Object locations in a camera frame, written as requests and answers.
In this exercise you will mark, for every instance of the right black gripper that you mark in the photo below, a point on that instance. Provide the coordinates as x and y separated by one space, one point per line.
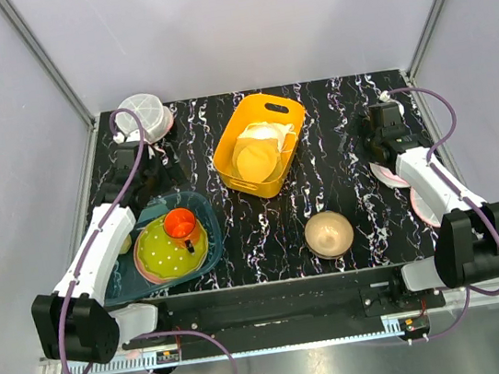
369 156

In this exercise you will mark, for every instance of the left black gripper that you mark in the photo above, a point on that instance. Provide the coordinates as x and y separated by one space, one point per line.
171 177

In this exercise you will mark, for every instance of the white mesh laundry bag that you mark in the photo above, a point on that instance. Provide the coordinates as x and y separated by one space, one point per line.
154 116

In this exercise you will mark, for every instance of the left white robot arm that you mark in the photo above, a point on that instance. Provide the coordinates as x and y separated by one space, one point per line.
72 322

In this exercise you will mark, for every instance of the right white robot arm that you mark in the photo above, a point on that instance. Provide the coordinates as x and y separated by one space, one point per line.
467 252

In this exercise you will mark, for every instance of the open laundry bag pink trim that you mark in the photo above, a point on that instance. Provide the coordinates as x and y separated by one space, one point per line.
387 177

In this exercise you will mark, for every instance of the flat pink-rimmed mesh bag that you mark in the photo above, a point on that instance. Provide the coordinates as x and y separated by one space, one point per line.
422 210

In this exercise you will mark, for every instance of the beige bra in basket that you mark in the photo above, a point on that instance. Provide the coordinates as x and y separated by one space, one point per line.
257 155

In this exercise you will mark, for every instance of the orange plastic cup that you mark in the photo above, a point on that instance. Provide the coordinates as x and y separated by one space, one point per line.
182 227

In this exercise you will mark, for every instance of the pale yellow mug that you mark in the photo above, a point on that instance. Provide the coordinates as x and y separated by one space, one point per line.
126 245

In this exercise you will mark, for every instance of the yellow-green dotted plate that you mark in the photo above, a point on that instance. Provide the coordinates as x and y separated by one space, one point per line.
155 229

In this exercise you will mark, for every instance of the pink plate under green plate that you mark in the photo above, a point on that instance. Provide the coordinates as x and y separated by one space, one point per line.
161 260

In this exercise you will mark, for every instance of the yellow plastic basket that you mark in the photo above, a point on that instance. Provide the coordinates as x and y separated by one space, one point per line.
258 108

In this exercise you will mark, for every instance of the teal transparent tray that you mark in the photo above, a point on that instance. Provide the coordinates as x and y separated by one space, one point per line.
127 284

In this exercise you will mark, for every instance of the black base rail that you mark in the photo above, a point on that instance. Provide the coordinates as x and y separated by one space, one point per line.
369 292

